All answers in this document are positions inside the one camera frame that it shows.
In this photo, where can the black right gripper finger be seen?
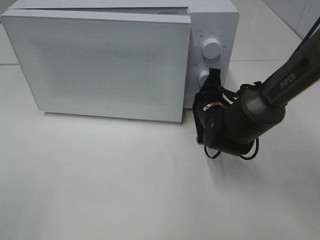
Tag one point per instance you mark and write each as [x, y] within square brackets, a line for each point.
[213, 78]

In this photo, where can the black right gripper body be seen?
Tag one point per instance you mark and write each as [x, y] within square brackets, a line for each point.
[208, 104]

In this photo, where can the white timer knob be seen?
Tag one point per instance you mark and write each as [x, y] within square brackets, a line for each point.
[202, 77]

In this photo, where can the white microwave door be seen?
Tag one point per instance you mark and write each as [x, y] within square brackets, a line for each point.
[120, 65]

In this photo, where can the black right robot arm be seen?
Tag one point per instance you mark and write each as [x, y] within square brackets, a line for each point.
[232, 122]

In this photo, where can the upper white power knob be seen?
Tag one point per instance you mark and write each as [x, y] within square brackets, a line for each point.
[211, 47]

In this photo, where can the white microwave oven body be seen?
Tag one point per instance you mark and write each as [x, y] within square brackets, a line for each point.
[218, 18]

